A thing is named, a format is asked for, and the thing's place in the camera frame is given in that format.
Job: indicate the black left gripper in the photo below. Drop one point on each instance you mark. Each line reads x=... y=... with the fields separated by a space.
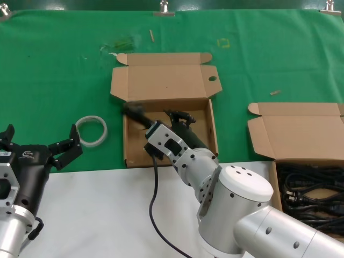
x=32 y=172

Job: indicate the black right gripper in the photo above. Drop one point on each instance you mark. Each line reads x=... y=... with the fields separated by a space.
x=192 y=139

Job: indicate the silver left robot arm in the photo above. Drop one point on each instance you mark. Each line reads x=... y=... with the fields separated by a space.
x=10 y=233

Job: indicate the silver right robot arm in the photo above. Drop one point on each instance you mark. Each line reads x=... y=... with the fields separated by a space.
x=242 y=204

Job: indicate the cardboard box with holed flap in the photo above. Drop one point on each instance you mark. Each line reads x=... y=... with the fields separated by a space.
x=166 y=80

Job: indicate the open brown cardboard box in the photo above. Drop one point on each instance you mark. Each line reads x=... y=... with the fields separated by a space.
x=295 y=129

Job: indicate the white tape roll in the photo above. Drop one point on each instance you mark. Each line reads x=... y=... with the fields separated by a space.
x=91 y=117

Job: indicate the green tablecloth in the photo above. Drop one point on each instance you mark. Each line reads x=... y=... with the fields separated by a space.
x=53 y=80

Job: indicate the thin wooden stick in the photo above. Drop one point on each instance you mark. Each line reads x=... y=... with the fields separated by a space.
x=151 y=36

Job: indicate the small white plastic scrap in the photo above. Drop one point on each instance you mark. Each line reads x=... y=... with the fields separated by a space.
x=113 y=54

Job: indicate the clear plastic wrapper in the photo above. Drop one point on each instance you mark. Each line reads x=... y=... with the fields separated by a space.
x=122 y=43

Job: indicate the small wood chip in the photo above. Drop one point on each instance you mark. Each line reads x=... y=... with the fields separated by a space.
x=275 y=93

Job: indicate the silver binder clip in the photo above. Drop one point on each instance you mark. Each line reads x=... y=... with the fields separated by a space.
x=4 y=12
x=164 y=13
x=330 y=10

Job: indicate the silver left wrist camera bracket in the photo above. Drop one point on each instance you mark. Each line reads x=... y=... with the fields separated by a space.
x=5 y=166

